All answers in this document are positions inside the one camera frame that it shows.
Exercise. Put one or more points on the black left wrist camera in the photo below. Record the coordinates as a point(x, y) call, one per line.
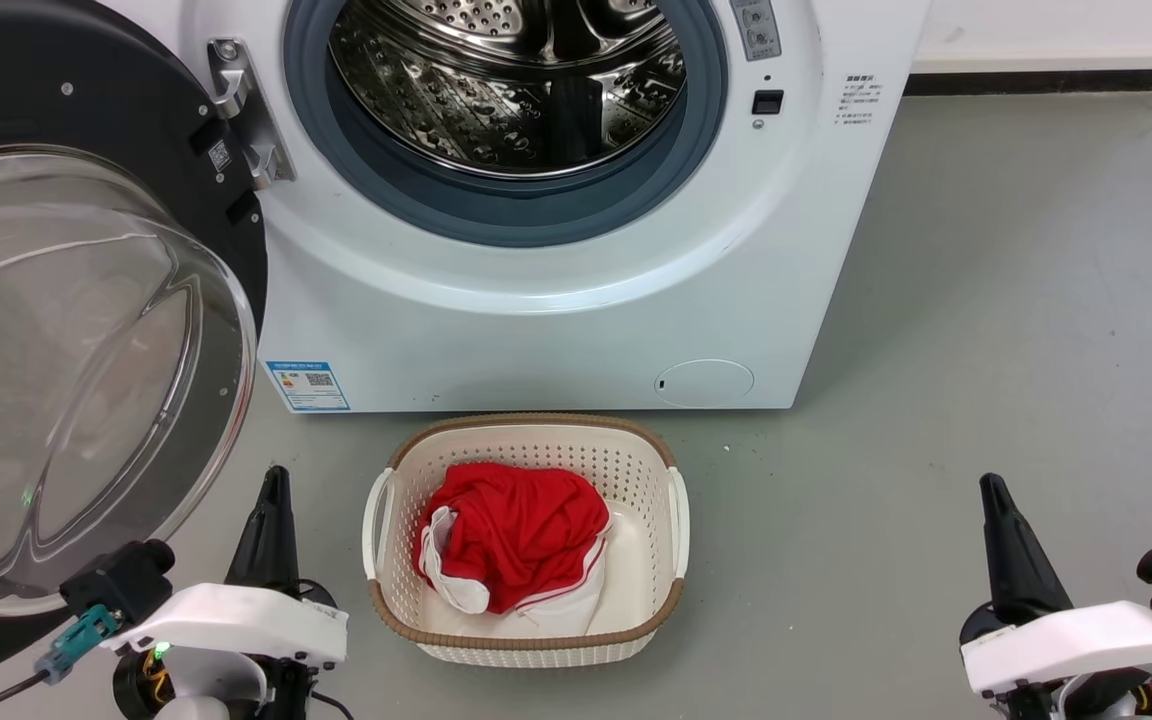
point(121, 580)

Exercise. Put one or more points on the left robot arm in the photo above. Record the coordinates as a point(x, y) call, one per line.
point(196, 695)

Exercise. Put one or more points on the black door latch slot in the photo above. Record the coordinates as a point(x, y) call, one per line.
point(767, 102)

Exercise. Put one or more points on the metal door hinge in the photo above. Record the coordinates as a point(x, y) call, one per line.
point(241, 110)

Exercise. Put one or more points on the red garment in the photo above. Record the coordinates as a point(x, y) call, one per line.
point(516, 530)

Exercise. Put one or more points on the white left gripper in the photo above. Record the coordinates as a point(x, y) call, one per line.
point(236, 620)

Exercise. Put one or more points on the grey instruction sticker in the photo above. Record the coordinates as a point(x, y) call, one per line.
point(756, 28)

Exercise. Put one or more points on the white garment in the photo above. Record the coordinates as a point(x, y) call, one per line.
point(626, 580)

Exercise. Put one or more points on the white front-load washing machine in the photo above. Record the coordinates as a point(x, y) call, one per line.
point(536, 330)

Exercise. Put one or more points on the dark round glass washer door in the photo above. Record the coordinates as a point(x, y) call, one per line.
point(136, 90)

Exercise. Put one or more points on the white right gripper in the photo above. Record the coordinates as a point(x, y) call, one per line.
point(1076, 640)

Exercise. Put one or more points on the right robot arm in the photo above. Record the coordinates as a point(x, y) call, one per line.
point(1086, 700)

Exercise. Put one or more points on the round white filter cover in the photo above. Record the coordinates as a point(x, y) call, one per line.
point(704, 383)

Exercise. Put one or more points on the blue energy label sticker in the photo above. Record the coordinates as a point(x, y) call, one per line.
point(307, 386)

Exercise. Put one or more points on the cream perforated laundry basket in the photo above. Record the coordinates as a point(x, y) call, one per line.
point(536, 440)

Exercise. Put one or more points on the stainless steel washer drum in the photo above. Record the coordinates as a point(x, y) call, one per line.
point(496, 110)

